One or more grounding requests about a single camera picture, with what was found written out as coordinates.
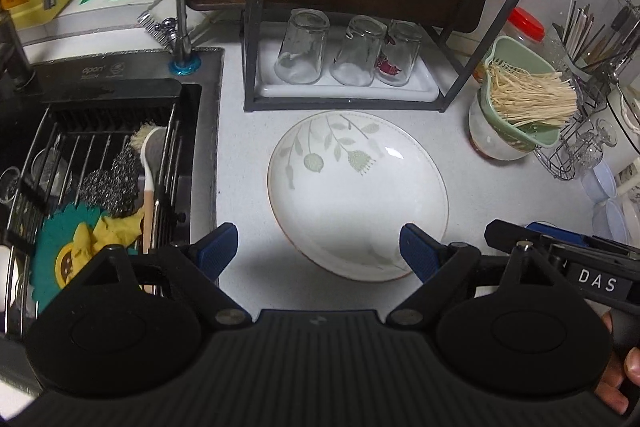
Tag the black tap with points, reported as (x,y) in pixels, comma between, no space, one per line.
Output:
(12,52)

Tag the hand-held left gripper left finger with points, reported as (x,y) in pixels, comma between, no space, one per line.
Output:
(219,248)

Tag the ribbed metal tool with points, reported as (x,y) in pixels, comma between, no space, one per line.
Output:
(155,29)

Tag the clear drinking glass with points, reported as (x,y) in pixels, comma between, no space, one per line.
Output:
(402,52)
(302,47)
(357,52)

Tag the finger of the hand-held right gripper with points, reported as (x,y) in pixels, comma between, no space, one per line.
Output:
(500,234)
(550,229)

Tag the teal flower-shaped mat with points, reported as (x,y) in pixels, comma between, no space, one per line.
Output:
(52,232)

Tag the green plastic strainer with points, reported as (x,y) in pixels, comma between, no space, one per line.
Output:
(520,54)

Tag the black metal rack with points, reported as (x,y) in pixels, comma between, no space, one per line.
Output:
(248,32)

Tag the pale white bowl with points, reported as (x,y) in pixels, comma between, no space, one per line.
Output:
(602,182)

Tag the dark kitchen sink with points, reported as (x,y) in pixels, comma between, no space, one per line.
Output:
(125,72)

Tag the yellow cloth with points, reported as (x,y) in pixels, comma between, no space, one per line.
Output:
(110,232)

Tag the white ceramic jar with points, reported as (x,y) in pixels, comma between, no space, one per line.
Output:
(492,139)

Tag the patterned glass cup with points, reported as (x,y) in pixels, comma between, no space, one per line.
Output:
(595,142)

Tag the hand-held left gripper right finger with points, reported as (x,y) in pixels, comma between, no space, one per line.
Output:
(417,253)

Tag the white drip tray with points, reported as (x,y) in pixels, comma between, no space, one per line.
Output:
(350,91)

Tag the white plate with leaf print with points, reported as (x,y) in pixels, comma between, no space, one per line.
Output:
(360,207)

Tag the bundle of thin wooden sticks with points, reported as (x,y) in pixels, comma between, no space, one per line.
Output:
(530,99)

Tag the bunch of chopsticks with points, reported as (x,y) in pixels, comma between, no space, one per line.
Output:
(585,32)

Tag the steel wool scrubber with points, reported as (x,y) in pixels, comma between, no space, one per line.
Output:
(125,167)
(102,194)

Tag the white electric pot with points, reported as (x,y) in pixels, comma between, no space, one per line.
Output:
(625,117)

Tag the clear jar with red lid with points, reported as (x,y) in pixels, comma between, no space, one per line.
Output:
(525,27)

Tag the person's right hand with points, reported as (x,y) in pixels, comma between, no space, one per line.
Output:
(632,367)

